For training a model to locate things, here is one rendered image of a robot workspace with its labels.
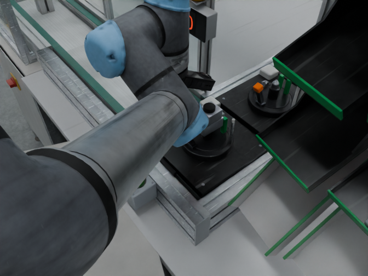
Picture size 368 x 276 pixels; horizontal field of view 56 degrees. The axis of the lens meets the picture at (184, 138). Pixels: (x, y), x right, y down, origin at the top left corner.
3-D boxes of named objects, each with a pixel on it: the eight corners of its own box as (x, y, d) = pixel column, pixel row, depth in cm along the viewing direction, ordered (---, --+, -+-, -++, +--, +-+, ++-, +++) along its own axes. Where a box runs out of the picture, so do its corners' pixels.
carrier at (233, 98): (273, 149, 93) (283, 114, 84) (213, 103, 106) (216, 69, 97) (327, 111, 103) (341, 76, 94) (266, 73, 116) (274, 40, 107)
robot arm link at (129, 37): (136, 88, 48) (187, 55, 54) (86, 21, 47) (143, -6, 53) (118, 105, 55) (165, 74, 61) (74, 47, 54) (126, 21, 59)
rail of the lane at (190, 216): (195, 246, 84) (196, 224, 76) (44, 73, 131) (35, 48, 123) (212, 233, 86) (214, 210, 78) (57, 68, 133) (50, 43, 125)
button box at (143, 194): (134, 211, 86) (132, 197, 81) (93, 160, 97) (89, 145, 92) (157, 196, 89) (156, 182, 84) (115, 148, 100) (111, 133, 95)
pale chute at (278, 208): (275, 256, 69) (265, 256, 65) (237, 206, 77) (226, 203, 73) (386, 154, 61) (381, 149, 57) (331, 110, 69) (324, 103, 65)
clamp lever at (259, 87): (260, 105, 98) (258, 90, 92) (256, 102, 99) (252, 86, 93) (269, 97, 99) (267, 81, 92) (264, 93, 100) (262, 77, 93)
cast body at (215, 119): (203, 137, 86) (205, 116, 81) (193, 127, 88) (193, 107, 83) (228, 122, 89) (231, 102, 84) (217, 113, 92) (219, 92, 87)
